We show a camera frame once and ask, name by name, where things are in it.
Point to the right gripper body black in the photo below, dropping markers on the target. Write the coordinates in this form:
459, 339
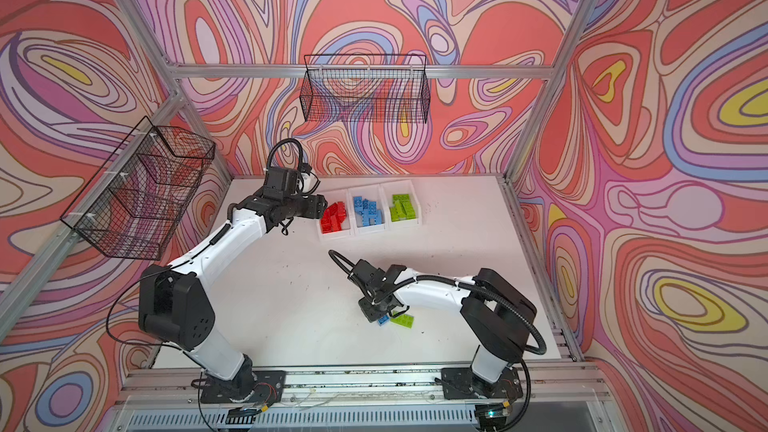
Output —
373, 308

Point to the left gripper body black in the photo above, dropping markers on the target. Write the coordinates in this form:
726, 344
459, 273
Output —
305, 207

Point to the green lego brick bottom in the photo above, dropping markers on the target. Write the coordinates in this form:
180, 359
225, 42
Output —
404, 320

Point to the blue lego brick top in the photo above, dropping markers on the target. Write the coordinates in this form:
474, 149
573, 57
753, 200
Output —
358, 202

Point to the large green lego brick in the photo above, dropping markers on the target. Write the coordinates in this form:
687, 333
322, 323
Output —
408, 210

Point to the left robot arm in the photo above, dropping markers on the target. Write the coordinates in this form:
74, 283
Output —
174, 305

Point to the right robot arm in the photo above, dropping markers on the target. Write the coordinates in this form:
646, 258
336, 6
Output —
501, 317

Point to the left white bin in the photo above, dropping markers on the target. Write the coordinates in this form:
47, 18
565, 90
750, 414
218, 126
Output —
332, 197

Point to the white bin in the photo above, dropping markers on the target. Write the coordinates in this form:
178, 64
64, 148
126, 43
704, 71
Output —
370, 192
391, 193
332, 197

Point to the middle white bin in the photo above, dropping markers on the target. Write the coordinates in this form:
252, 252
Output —
370, 192

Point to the right white bin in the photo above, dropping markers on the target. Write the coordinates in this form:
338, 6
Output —
391, 193

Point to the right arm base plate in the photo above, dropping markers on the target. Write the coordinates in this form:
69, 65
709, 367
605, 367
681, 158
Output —
460, 383

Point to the black wire basket back wall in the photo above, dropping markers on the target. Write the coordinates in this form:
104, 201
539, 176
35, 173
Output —
365, 88

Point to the black wire basket wall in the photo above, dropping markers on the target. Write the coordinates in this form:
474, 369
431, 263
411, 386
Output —
365, 88
133, 205

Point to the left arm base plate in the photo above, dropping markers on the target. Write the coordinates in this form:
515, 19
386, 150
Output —
263, 387

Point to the black wire basket left wall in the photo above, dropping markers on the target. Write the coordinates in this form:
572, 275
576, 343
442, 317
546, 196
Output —
133, 205

